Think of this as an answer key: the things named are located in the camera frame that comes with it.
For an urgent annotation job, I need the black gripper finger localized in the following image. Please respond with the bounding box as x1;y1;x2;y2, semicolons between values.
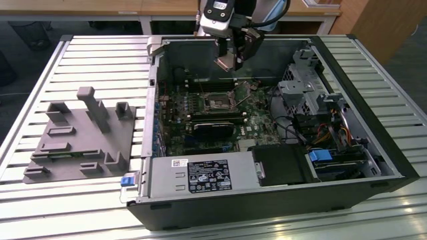
233;29;266;72
213;37;233;62

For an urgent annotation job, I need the silver CPU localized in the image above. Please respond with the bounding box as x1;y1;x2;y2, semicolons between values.
215;53;237;72

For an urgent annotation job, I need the black RAM slots block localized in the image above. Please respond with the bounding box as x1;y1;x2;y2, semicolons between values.
186;76;235;93

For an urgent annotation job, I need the metal drive cage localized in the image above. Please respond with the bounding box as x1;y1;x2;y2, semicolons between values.
277;48;347;116

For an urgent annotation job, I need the black RAM stick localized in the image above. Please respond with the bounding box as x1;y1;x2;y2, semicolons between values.
193;116;245;124
191;112;245;120

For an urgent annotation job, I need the green motherboard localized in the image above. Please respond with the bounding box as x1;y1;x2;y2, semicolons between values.
155;79;302;157

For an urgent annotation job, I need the black graphics card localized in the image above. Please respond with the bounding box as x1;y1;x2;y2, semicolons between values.
193;121;235;140

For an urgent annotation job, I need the silver chipset heatsink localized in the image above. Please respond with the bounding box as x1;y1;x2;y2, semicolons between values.
238;139;257;151

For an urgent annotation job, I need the wooden cabinet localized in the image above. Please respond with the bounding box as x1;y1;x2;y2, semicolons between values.
330;0;427;65

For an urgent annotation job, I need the wooden desk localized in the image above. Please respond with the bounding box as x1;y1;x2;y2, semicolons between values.
0;0;343;36

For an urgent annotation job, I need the black fan shroud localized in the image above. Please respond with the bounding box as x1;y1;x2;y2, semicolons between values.
249;144;322;187

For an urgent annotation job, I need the blue disk carrier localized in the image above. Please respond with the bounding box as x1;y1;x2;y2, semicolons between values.
309;149;334;163

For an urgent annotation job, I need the silver power supply unit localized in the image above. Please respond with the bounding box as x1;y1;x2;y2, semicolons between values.
146;151;262;198

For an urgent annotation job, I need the grey parts rack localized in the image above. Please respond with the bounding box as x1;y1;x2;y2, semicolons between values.
22;86;138;185

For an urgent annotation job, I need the black mesh bin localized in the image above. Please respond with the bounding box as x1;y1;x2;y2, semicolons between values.
9;21;54;51

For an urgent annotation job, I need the green RAM stick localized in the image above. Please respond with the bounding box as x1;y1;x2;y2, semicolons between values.
49;151;102;159

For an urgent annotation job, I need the black PC case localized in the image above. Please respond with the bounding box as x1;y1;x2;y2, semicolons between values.
126;34;421;231

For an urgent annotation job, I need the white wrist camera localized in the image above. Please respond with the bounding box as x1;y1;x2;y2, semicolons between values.
199;0;235;39

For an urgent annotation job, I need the black cable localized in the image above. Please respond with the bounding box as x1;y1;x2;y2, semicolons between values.
273;116;309;146

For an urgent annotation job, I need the orange yellow wire bundle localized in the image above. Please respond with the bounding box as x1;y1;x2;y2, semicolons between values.
313;122;355;151

